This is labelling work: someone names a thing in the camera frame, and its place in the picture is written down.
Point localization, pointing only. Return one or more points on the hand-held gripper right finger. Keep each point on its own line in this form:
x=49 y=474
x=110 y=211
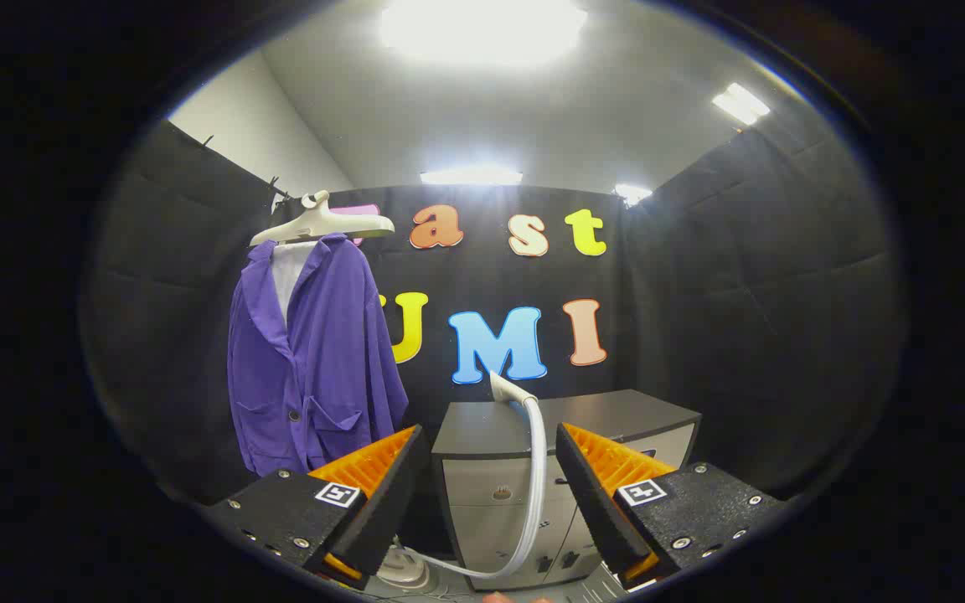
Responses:
x=596 y=502

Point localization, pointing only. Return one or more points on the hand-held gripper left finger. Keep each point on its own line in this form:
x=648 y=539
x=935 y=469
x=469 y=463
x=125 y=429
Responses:
x=382 y=502

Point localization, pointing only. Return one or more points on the cream plastic clothes hanger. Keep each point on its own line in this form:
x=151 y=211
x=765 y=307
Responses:
x=315 y=224

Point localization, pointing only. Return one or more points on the grey drawer cabinet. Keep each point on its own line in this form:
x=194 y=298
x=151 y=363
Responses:
x=482 y=427

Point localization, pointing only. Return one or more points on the small ceiling light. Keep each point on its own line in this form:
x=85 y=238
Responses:
x=633 y=193

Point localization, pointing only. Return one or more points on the long ceiling light strip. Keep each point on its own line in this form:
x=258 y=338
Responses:
x=472 y=177

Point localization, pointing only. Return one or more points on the rectangular ceiling light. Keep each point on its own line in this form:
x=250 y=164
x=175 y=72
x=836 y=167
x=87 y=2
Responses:
x=740 y=103

